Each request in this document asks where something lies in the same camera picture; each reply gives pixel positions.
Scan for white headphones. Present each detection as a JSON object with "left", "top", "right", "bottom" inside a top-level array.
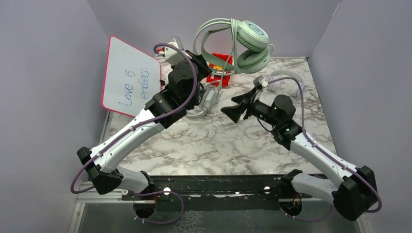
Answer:
[{"left": 268, "top": 69, "right": 305, "bottom": 97}]

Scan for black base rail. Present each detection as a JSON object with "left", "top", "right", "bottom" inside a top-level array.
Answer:
[{"left": 122, "top": 174, "right": 345, "bottom": 213}]

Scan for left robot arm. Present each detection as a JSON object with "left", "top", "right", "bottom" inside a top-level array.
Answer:
[{"left": 77, "top": 50, "right": 211, "bottom": 200}]

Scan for pink framed whiteboard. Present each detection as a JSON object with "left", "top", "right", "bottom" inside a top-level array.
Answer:
[{"left": 101, "top": 36, "right": 161, "bottom": 117}]

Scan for green headphone cable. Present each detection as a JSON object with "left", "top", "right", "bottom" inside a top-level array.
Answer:
[{"left": 217, "top": 18, "right": 240, "bottom": 92}]

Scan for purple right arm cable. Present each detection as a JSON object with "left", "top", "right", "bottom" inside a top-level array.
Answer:
[{"left": 265, "top": 76, "right": 383, "bottom": 223}]

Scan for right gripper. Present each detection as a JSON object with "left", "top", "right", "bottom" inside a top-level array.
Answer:
[{"left": 221, "top": 87, "right": 281, "bottom": 127}]

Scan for green headphones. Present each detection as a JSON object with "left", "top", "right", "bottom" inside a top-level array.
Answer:
[{"left": 192, "top": 17, "right": 275, "bottom": 74}]

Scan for red plastic bin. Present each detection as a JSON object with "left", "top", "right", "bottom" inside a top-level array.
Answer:
[{"left": 206, "top": 53, "right": 233, "bottom": 87}]

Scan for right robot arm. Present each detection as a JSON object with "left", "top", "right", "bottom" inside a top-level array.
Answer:
[{"left": 221, "top": 89, "right": 378, "bottom": 221}]

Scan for grey white gaming headset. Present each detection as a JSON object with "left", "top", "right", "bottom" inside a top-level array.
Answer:
[{"left": 186, "top": 80, "right": 222, "bottom": 119}]

